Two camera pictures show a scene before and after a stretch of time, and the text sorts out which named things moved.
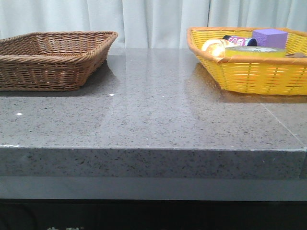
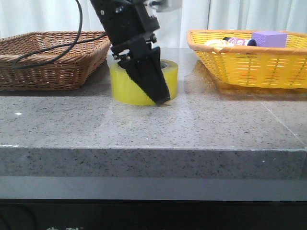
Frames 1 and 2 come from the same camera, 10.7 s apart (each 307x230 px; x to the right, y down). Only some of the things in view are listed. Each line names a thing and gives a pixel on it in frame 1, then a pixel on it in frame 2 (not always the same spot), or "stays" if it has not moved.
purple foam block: [270, 37] stays
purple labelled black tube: [240, 41] stays
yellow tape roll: [254, 51] -> [124, 91]
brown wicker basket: [54, 61] stays
